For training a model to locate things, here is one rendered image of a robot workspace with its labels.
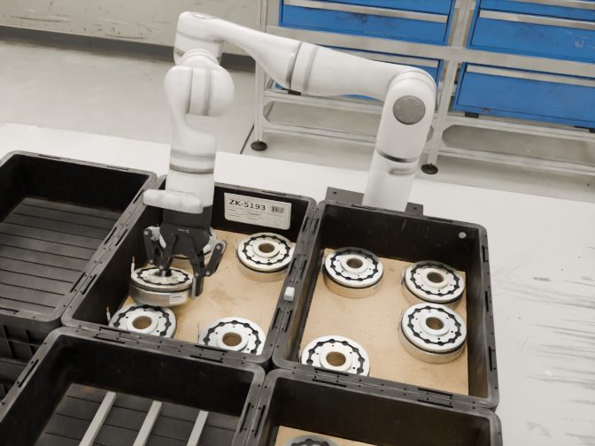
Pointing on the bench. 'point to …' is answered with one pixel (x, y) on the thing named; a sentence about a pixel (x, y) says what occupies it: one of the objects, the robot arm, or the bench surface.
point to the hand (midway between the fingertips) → (181, 285)
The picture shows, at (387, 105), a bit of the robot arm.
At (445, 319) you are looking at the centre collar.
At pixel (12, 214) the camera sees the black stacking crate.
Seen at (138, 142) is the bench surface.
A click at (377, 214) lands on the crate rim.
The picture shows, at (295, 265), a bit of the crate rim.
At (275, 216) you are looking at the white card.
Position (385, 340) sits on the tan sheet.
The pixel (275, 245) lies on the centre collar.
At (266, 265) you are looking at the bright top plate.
